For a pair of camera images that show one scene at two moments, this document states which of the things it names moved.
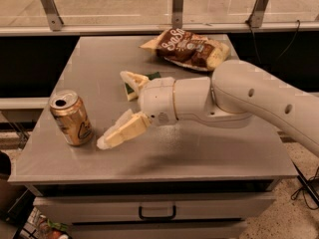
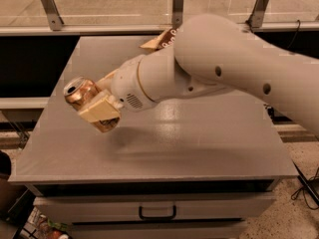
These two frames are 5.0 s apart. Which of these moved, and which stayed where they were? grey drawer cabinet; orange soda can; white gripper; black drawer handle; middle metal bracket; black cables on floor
Moved: white gripper; orange soda can
Stayed: middle metal bracket; grey drawer cabinet; black cables on floor; black drawer handle
